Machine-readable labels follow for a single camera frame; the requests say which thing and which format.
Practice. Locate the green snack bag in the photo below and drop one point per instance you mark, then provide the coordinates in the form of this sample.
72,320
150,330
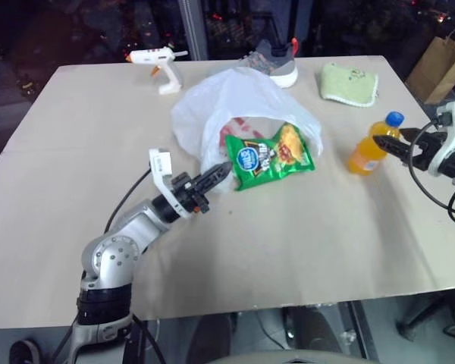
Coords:
265,163

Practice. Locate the orange juice bottle blue cap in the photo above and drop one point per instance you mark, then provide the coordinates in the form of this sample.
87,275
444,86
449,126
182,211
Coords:
364,155

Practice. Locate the gray sneaker white sole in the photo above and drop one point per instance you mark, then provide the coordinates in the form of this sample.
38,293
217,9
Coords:
280,64

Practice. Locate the white plastic bag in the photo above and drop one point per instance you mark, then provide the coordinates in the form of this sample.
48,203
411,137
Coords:
231,98

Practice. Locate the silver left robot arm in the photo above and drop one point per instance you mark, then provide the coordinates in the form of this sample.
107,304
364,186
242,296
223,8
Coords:
113,258

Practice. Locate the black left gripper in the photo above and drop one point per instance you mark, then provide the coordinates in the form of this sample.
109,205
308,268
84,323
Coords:
187,193

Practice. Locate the green cloth white trim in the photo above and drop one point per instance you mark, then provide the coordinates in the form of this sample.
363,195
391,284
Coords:
349,85

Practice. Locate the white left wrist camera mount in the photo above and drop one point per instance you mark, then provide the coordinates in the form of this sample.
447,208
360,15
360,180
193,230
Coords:
160,167

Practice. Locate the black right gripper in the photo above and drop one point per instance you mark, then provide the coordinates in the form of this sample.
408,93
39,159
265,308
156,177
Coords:
426,151

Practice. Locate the brown paper bag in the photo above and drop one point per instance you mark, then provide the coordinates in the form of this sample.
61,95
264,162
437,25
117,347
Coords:
436,72

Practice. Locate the white hot glue gun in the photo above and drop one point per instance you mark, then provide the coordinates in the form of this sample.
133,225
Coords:
170,76

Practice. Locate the gray table leg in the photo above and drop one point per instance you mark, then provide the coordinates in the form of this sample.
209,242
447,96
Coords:
358,328

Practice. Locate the dark rounded shape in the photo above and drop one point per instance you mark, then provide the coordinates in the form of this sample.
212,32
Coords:
312,330
24,352

